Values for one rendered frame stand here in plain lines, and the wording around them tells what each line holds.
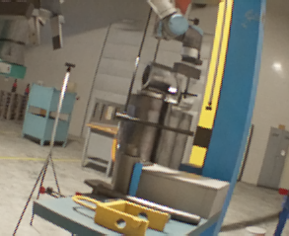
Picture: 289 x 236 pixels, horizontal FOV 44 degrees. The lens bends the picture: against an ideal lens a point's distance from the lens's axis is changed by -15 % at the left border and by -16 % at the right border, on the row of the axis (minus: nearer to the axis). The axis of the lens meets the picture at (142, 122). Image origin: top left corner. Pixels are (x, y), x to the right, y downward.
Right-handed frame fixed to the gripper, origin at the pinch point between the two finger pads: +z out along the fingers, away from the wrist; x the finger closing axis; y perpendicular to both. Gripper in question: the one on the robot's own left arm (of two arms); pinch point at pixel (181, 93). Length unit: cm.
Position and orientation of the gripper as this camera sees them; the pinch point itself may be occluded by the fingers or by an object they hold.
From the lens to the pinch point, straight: 187.5
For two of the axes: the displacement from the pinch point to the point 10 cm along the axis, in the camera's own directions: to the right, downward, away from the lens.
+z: -2.3, 9.7, 0.2
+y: -4.3, -1.2, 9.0
